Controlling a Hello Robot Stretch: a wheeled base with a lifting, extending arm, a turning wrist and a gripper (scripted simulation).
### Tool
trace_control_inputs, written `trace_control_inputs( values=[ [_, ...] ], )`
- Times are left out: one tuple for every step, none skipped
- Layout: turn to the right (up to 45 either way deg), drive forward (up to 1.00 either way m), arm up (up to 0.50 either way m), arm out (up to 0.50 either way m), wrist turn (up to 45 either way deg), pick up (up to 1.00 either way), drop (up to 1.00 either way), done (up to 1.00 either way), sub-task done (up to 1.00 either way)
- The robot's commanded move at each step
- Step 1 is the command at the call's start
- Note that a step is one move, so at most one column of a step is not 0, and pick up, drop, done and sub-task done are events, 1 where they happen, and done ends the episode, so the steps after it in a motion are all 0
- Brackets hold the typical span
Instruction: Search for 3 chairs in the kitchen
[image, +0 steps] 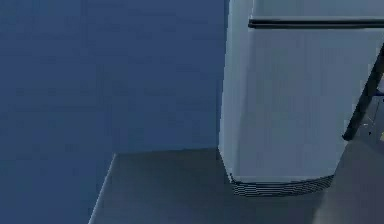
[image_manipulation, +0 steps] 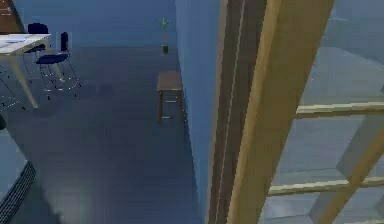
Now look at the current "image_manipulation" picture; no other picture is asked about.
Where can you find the brown wooden stool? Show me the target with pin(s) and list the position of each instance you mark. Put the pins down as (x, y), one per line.
(169, 81)

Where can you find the green house plant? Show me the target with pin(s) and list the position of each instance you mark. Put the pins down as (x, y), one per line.
(164, 34)

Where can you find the dark blue chair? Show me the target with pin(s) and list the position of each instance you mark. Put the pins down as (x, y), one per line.
(37, 28)
(53, 58)

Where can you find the white table with pale legs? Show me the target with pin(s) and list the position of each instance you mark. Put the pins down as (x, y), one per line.
(16, 42)

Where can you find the dark ribbed curved object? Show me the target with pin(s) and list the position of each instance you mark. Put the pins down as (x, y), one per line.
(18, 190)

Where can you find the brown wooden cupboard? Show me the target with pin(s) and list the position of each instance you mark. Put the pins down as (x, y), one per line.
(9, 20)

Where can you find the window with pale wooden frame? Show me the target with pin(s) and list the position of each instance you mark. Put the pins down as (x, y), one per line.
(280, 100)

